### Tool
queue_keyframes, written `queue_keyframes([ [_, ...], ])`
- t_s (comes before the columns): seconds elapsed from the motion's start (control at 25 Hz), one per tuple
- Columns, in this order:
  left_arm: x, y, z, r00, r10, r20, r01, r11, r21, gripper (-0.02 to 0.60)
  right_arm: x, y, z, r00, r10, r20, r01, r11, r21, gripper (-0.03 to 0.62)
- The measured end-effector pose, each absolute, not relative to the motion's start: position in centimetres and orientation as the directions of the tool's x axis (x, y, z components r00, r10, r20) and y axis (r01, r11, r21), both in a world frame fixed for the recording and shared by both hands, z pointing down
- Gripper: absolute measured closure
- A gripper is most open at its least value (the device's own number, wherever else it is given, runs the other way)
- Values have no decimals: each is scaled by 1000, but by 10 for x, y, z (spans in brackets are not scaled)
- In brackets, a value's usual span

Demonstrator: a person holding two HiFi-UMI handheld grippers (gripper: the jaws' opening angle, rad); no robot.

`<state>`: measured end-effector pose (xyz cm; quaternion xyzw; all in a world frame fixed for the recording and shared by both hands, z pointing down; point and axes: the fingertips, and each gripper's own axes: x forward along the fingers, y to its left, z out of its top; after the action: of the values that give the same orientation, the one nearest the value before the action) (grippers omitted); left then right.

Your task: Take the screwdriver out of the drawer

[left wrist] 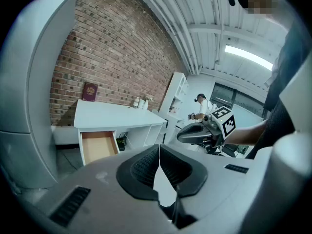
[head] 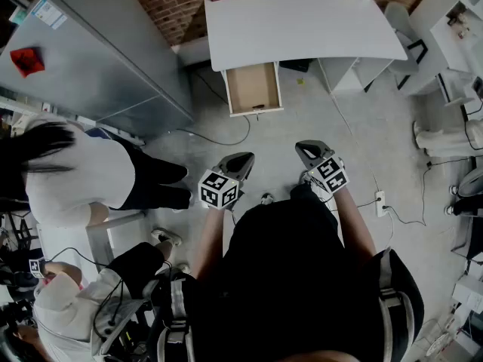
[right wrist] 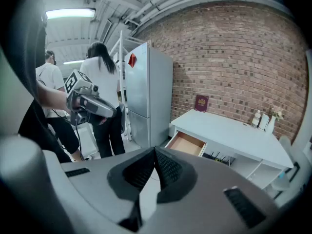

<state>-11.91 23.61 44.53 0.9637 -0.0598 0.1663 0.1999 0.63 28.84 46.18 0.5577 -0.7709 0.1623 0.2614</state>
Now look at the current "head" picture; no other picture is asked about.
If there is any grey chair with black legs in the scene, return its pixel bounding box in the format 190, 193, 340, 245
384, 1, 429, 91

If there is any person's black clothing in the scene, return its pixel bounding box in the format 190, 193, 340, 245
145, 183, 426, 362

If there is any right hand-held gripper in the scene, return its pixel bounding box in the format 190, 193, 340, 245
294, 140, 350, 195

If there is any white desk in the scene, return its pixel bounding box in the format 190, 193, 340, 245
203, 0, 409, 94

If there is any grey office chair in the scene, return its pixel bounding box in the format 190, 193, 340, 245
92, 273, 174, 362

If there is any red cloth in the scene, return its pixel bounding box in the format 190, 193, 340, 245
10, 46, 45, 78

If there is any person's right forearm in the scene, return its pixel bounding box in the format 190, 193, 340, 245
331, 186, 378, 265

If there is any silver refrigerator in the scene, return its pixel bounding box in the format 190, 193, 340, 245
0, 0, 195, 140

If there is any white and blue label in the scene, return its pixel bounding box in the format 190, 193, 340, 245
29, 0, 68, 30

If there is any black floor cable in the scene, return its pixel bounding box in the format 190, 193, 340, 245
176, 114, 252, 146

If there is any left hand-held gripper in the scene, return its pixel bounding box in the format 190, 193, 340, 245
198, 152, 256, 211

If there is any blue fabric bag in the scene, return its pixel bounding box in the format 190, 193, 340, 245
85, 126, 115, 141

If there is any white wooden drawer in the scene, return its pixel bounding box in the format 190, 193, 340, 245
225, 61, 285, 119

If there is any person's left forearm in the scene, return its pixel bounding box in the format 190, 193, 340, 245
191, 204, 227, 281

